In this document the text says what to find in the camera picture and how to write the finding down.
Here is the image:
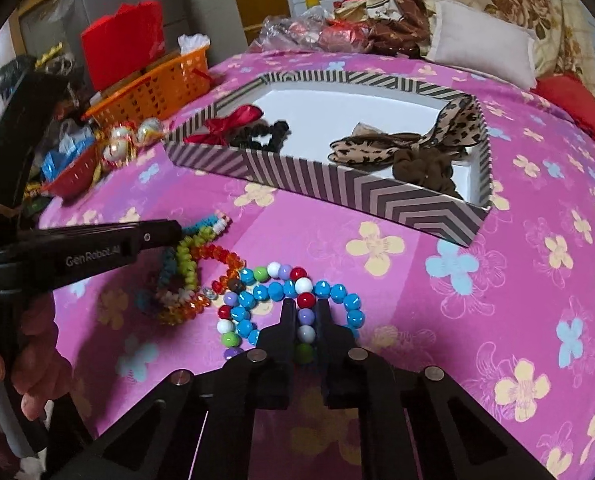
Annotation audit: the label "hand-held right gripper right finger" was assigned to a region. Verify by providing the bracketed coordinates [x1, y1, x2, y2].
[313, 299, 553, 480]

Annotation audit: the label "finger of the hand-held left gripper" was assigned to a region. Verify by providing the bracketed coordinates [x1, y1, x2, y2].
[136, 218, 183, 258]

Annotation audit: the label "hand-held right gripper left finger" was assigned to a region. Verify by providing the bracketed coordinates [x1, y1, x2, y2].
[48, 299, 297, 480]

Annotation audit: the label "blue crystal bead bracelet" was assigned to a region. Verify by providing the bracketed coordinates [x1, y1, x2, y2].
[136, 249, 188, 317]

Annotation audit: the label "multicoloured round bead bracelet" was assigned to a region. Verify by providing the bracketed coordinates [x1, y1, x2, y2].
[216, 261, 314, 366]

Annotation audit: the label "green crystal bead bracelet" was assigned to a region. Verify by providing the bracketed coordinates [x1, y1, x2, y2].
[175, 227, 216, 291]

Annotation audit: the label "blue round bead bracelet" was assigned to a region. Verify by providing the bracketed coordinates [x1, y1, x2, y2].
[230, 267, 367, 346]

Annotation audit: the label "teal crystal bead bracelet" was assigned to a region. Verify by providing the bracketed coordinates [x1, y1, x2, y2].
[180, 212, 233, 243]

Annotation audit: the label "orange crystal bead bracelet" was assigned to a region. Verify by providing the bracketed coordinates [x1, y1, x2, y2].
[158, 245, 246, 326]

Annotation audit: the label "striped gift box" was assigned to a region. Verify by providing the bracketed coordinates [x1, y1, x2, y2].
[164, 71, 493, 248]

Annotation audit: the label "person's left hand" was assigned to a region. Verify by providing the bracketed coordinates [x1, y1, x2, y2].
[0, 305, 73, 421]

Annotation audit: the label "blue plastic wrapper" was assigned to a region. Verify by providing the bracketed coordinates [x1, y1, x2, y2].
[42, 135, 96, 181]

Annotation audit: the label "small red basket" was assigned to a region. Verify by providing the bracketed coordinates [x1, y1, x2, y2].
[40, 152, 101, 198]

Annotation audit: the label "pearly round ornament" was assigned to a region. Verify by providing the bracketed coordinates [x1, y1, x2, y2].
[136, 119, 166, 146]
[102, 137, 131, 166]

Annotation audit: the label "red gift bag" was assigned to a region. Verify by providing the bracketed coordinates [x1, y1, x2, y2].
[81, 1, 166, 92]

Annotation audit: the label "orange plastic basket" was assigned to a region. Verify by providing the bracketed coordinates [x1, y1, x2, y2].
[85, 45, 212, 131]

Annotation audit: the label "black scrunchie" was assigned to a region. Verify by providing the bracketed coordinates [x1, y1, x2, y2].
[228, 119, 291, 153]

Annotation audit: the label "leopard print bow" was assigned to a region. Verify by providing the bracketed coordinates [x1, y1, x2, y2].
[328, 96, 481, 170]

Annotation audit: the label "white plastic bag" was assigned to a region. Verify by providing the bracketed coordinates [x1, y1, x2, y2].
[178, 32, 211, 53]

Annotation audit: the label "brown scrunchie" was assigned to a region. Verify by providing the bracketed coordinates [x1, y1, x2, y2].
[391, 147, 465, 201]

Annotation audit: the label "clear plastic bags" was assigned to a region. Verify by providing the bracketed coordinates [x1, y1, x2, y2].
[250, 12, 373, 53]

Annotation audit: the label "red plush toy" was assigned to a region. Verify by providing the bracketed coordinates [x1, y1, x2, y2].
[335, 0, 371, 16]

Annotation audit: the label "brown patterned blanket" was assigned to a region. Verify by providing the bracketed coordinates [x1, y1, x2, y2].
[365, 0, 441, 58]

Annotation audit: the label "white pillow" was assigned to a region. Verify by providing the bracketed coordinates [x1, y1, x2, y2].
[425, 0, 538, 92]

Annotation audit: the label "red ruffled pillow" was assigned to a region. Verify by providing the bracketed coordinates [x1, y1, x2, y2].
[530, 74, 595, 156]

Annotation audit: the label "red bow hair tie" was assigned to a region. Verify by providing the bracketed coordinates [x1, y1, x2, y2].
[184, 104, 264, 145]

